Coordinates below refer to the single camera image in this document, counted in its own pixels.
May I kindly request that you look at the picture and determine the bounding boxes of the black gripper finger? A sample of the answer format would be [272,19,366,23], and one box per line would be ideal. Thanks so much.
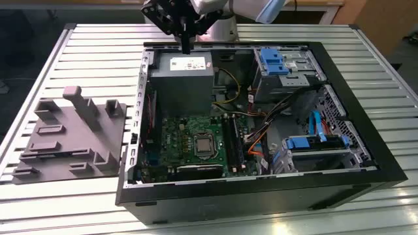
[140,0,187,55]
[187,15,216,55]

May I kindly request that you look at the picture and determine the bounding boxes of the dark RAM stick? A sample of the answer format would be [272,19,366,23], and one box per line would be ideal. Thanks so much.
[23,151,91,159]
[234,117,247,169]

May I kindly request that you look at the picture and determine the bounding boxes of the black RAM slot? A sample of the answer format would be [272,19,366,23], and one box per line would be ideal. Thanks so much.
[226,116,239,172]
[222,115,235,172]
[230,116,243,172]

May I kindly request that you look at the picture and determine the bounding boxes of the blue plastic drive latch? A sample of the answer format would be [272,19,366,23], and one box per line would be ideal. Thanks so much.
[260,48,291,76]

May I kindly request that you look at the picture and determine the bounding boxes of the grey power supply unit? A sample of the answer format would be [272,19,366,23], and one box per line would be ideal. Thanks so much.
[148,50,216,118]

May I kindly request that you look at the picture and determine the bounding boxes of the metal drive cage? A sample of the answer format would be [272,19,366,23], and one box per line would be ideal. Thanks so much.
[251,47,327,104]

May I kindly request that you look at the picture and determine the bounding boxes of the green motherboard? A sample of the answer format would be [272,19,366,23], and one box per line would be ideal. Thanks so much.
[139,114,262,183]

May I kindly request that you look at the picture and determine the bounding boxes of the silver CPU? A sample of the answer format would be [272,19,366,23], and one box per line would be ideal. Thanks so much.
[195,138,214,152]

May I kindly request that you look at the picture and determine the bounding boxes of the brown wooden cabinet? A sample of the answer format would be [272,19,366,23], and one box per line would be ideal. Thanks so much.
[331,0,418,57]

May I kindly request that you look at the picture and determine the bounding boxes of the metal socket cover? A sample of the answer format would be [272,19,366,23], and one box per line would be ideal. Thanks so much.
[192,132,219,160]

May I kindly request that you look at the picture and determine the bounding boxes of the hard disk blue carrier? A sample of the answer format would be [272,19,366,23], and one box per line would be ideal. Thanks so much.
[282,135,352,154]

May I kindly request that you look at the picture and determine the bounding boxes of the grey parts rack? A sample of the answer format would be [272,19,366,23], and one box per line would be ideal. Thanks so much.
[11,85,128,185]

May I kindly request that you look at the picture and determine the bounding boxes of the black graphics card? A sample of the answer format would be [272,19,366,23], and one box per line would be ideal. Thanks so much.
[167,163,227,182]

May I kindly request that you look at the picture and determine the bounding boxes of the metal disk bay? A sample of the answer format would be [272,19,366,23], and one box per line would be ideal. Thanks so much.
[279,146,375,173]

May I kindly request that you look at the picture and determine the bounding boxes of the black PC case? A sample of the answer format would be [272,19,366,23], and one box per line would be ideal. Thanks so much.
[115,41,408,225]

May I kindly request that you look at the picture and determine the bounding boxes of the yellow power wire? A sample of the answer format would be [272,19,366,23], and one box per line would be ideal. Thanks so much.
[211,68,243,106]

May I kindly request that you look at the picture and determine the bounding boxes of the multicolour power wires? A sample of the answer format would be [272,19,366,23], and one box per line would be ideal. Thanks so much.
[244,84,262,118]

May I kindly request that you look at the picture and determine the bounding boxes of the white grey wire bundle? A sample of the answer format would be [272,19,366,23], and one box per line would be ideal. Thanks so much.
[211,102,267,117]

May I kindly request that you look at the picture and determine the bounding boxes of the red black twisted wire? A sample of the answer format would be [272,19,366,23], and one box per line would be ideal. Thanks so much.
[145,94,156,138]

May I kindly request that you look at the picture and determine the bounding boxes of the black cable bundle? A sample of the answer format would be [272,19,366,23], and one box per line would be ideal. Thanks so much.
[244,88,320,144]

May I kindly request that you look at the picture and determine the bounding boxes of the thin wire locking lever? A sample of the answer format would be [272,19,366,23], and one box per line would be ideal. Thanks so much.
[212,137,222,159]

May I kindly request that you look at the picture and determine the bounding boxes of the orange data wire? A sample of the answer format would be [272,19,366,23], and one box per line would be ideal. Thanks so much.
[246,143,264,157]

